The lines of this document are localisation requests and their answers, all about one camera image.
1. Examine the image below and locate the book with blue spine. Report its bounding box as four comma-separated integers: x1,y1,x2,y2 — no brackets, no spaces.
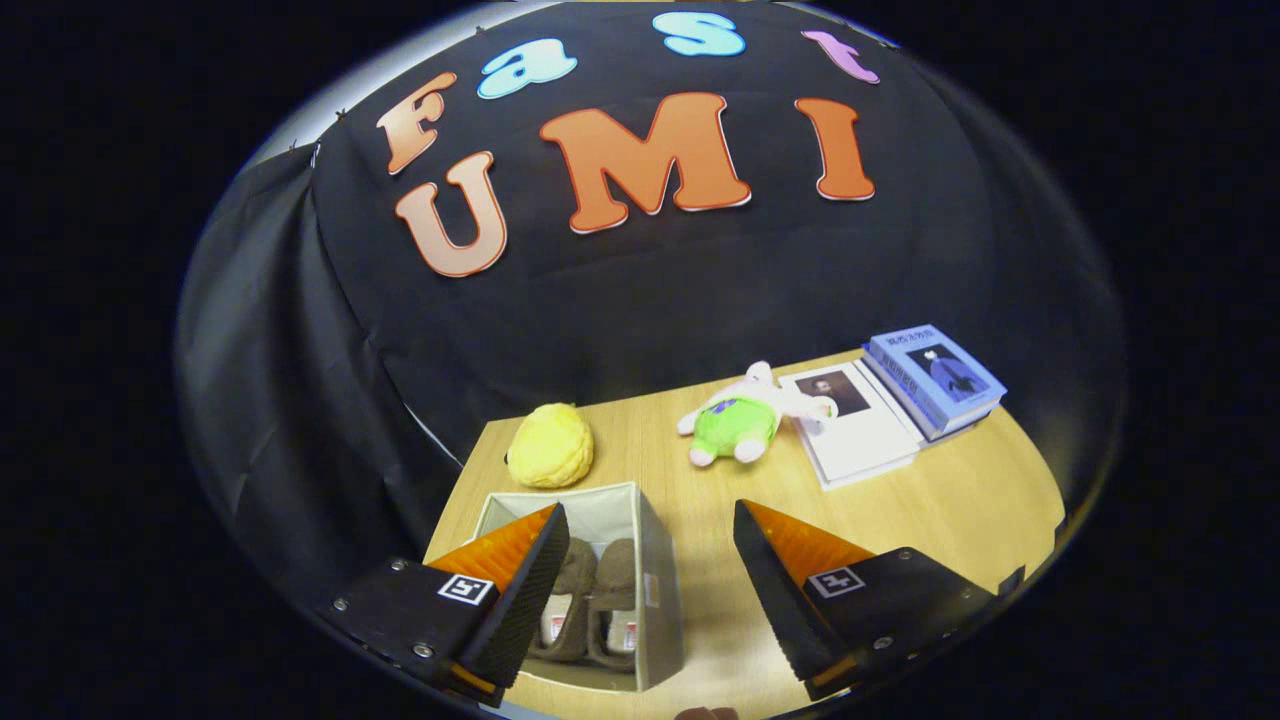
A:
858,350,993,445

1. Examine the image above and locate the white book with portrait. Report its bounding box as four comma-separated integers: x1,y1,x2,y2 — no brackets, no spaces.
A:
778,360,923,491

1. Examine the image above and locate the green and pink plush toy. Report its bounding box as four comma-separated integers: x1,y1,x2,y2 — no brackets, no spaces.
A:
677,362,839,469

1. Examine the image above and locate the blue book with figure cover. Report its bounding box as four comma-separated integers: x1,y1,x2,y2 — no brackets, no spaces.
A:
865,323,1008,436

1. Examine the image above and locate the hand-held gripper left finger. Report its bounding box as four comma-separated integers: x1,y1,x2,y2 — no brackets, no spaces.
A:
320,503,571,709

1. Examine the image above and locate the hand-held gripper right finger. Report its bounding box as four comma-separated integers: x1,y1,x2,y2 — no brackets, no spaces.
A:
732,500,1001,701

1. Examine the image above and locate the grey fabric storage box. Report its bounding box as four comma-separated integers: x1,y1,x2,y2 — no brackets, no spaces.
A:
470,482,686,694

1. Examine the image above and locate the brown fuzzy shoe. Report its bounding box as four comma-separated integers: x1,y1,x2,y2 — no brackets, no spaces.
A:
588,538,641,671
528,537,599,663

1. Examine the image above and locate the yellow plush toy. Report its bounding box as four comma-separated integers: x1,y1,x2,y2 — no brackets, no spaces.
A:
505,402,595,489

